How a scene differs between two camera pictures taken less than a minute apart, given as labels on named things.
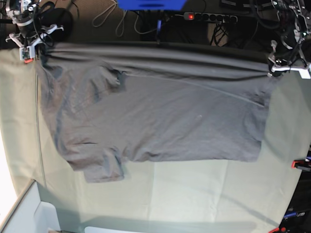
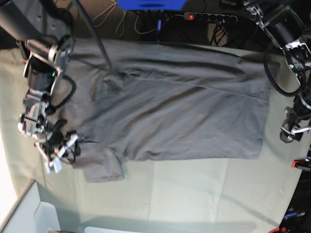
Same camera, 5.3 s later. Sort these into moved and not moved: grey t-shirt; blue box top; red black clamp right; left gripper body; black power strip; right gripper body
Moved: right gripper body; left gripper body
Not moved: red black clamp right; blue box top; grey t-shirt; black power strip
